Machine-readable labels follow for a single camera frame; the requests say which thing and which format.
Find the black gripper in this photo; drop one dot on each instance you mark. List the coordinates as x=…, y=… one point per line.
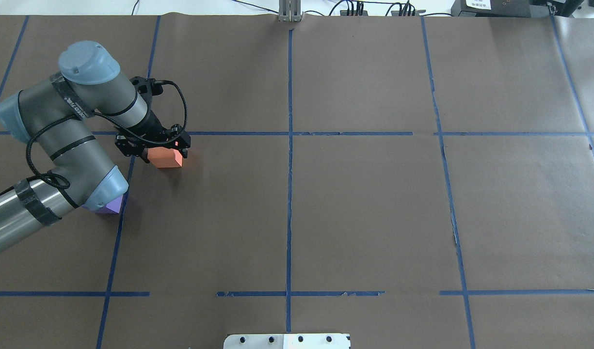
x=154, y=127

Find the orange foam cube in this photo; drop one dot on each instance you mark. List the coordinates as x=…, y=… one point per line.
x=163, y=158

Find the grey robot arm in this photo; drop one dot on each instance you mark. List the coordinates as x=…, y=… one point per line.
x=70, y=168

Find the dark purple foam cube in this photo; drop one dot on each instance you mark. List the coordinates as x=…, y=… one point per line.
x=110, y=206

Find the black control box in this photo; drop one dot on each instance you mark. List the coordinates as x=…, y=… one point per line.
x=514, y=8

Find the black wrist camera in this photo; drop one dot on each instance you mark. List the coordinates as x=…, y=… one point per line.
x=147, y=87

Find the aluminium frame post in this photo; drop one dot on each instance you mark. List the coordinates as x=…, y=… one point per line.
x=290, y=11

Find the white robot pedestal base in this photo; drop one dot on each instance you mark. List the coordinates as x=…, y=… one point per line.
x=288, y=341

